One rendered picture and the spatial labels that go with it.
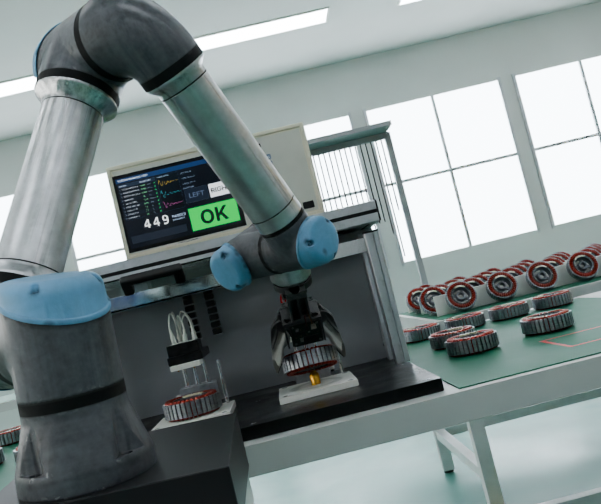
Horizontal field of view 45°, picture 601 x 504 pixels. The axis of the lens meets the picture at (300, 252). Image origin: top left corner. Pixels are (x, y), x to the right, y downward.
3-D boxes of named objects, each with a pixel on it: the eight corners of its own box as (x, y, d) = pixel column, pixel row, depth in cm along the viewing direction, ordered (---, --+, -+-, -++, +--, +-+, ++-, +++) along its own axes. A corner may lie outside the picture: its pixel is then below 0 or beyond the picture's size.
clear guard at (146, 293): (224, 285, 127) (216, 252, 127) (89, 319, 126) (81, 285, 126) (235, 288, 159) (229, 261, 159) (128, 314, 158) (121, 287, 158)
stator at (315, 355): (341, 359, 136) (335, 339, 137) (283, 374, 135) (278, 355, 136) (340, 365, 147) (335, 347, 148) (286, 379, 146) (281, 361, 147)
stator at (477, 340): (504, 348, 150) (499, 330, 150) (450, 360, 151) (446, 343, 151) (495, 342, 161) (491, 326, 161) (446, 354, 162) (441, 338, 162)
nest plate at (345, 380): (359, 385, 134) (357, 378, 134) (280, 405, 134) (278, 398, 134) (351, 376, 149) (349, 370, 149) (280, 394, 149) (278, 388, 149)
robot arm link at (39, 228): (-30, 376, 80) (89, -23, 98) (-77, 380, 90) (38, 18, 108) (69, 399, 87) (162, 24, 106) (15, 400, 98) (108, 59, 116)
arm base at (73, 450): (159, 475, 76) (140, 381, 76) (6, 515, 72) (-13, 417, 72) (154, 445, 90) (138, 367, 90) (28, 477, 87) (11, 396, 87)
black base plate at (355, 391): (444, 390, 120) (441, 377, 120) (63, 487, 118) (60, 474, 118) (398, 364, 167) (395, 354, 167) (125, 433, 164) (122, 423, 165)
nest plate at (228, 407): (231, 417, 133) (230, 411, 133) (151, 438, 133) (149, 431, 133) (236, 405, 148) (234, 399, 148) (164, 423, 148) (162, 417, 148)
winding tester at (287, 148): (325, 212, 156) (302, 121, 158) (126, 261, 155) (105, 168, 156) (316, 229, 195) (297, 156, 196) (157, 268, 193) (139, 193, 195)
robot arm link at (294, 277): (264, 253, 133) (307, 242, 133) (269, 274, 135) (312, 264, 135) (268, 271, 126) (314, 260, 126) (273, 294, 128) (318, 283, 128)
